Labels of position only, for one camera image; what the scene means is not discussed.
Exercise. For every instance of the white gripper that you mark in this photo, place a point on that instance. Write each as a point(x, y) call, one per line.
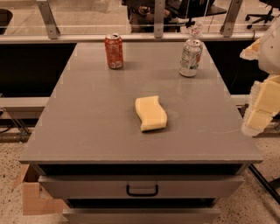
point(270, 53)

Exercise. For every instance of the red coke can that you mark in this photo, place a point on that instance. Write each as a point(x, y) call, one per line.
point(114, 50)

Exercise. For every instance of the white silver soda can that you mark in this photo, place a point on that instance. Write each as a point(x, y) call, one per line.
point(190, 58)

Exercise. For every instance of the black office chair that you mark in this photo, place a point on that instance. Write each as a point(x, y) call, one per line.
point(253, 18)

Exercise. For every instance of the clear plastic bottle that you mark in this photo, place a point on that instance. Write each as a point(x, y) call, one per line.
point(196, 30)

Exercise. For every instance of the yellow sponge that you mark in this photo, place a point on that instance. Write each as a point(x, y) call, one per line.
point(151, 114)

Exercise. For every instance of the person seated in background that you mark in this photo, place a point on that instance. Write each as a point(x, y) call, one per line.
point(141, 14)

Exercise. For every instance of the lower grey drawer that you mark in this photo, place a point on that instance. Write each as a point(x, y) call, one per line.
point(142, 215)

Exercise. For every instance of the grey drawer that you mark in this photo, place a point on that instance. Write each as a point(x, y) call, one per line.
point(114, 187)
point(142, 215)

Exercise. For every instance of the grey drawer cabinet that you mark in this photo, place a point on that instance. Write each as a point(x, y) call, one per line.
point(90, 126)

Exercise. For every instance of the upper grey drawer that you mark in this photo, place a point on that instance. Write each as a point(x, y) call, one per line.
point(114, 187)

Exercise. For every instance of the brown cardboard box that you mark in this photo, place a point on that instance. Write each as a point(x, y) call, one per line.
point(36, 199)

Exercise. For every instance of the black drawer handle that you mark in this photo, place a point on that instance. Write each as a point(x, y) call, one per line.
point(142, 192)

